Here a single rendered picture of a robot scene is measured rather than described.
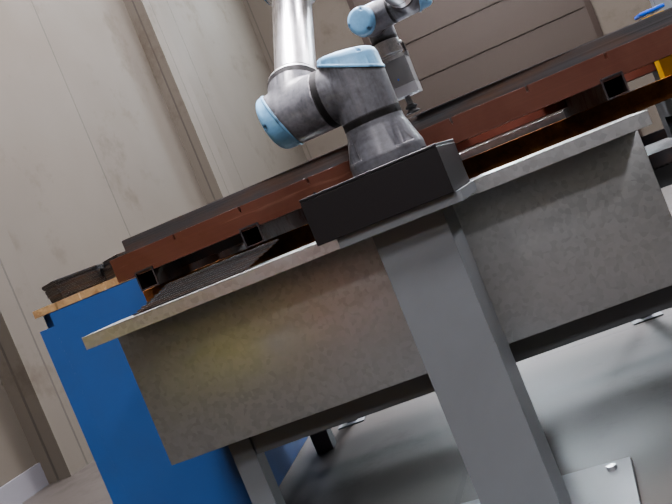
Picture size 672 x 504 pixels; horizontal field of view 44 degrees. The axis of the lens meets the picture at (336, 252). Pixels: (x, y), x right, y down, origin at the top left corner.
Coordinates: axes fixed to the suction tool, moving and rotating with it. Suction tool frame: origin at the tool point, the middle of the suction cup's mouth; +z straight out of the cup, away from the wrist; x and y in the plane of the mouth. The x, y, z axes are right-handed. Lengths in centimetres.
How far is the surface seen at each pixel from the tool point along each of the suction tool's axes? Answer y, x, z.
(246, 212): 38, 47, 9
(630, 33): -57, 30, 6
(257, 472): 63, 45, 71
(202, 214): 50, 44, 6
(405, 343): 13, 48, 52
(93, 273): 102, 19, 7
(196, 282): 50, 61, 20
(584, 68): -45, 36, 9
